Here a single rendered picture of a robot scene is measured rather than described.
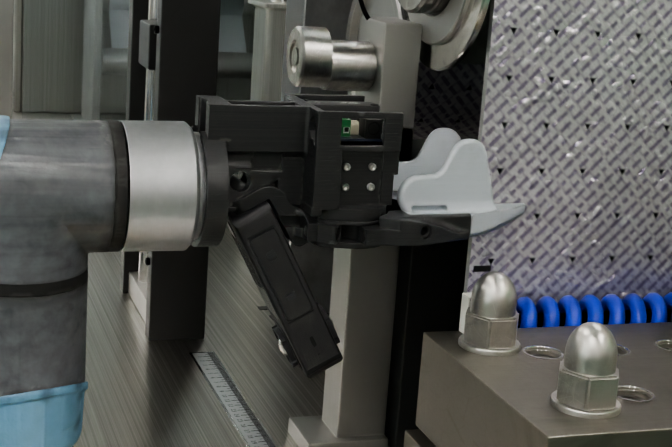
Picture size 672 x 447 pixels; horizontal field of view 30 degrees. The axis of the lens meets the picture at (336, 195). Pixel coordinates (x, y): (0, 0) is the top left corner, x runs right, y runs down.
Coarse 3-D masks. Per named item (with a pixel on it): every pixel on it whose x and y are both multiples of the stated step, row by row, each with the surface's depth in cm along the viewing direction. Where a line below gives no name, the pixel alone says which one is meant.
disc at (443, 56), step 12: (480, 0) 75; (468, 12) 77; (480, 12) 76; (468, 24) 77; (480, 24) 76; (456, 36) 79; (468, 36) 77; (420, 48) 84; (432, 48) 82; (444, 48) 81; (456, 48) 79; (468, 48) 78; (420, 60) 84; (432, 60) 82; (444, 60) 81; (456, 60) 79
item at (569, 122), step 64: (512, 64) 77; (576, 64) 79; (640, 64) 80; (512, 128) 78; (576, 128) 80; (640, 128) 81; (512, 192) 79; (576, 192) 81; (640, 192) 82; (512, 256) 80; (576, 256) 82; (640, 256) 84
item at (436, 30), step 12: (456, 0) 78; (468, 0) 77; (444, 12) 80; (456, 12) 78; (432, 24) 81; (444, 24) 80; (456, 24) 78; (432, 36) 81; (444, 36) 80; (480, 36) 80
